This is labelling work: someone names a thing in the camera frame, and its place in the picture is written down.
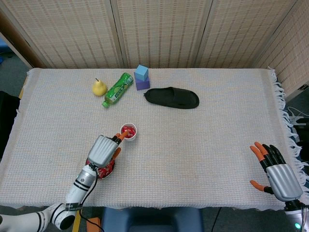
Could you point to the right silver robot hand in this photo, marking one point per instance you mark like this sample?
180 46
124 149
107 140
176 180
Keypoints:
285 181

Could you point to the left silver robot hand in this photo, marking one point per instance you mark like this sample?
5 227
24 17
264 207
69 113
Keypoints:
101 151

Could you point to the silver metal plate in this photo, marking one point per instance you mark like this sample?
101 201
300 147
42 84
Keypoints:
113 166

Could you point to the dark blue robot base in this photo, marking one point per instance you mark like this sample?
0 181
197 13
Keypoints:
149 221

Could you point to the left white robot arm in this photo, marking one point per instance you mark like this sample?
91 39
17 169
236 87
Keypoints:
79 186

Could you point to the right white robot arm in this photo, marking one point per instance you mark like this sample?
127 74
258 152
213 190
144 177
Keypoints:
297 215

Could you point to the white paper cup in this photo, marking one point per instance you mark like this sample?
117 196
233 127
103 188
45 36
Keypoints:
134 137

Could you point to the black equipment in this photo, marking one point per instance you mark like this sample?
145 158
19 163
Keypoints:
304 135

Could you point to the green drink bottle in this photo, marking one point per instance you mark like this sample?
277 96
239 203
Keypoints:
117 91

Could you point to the yellow pear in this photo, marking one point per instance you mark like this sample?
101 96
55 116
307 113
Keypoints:
99 89

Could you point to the orange foam block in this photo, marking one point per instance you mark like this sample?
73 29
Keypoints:
94 224

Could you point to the purple foam cube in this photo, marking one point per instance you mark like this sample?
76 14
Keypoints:
143 85

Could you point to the white woven tablecloth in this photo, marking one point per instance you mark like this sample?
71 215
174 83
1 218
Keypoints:
181 157

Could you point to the black slipper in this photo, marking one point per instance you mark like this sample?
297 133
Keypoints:
169 97

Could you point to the light blue foam cube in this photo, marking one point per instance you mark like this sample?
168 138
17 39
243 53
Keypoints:
141 72

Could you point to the black fabric object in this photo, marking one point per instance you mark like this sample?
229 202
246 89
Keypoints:
7 120

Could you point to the bamboo folding screen panel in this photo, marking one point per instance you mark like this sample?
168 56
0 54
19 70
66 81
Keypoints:
241 31
164 31
294 55
67 31

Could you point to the brown wooden board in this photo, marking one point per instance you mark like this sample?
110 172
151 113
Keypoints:
21 42

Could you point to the blue object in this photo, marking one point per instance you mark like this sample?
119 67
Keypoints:
3 47

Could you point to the metal screen foot bracket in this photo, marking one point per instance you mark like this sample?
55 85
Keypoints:
304 87

